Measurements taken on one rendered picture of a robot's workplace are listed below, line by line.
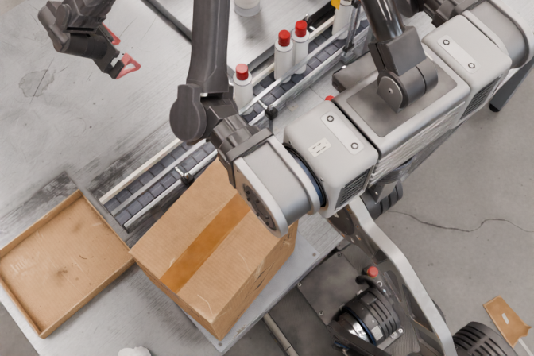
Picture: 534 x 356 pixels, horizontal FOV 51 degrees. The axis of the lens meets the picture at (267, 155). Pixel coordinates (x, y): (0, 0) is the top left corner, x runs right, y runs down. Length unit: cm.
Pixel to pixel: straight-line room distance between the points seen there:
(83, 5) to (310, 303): 132
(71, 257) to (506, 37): 118
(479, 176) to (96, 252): 175
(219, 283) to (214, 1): 58
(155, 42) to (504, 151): 167
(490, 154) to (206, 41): 198
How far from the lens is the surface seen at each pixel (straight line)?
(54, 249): 163
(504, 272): 256
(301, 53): 163
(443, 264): 249
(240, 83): 150
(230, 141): 91
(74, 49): 130
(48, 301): 159
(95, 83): 183
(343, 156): 86
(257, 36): 180
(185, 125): 96
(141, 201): 156
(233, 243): 123
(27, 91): 189
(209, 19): 96
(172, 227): 126
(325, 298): 209
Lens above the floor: 229
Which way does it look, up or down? 64 degrees down
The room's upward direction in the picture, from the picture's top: straight up
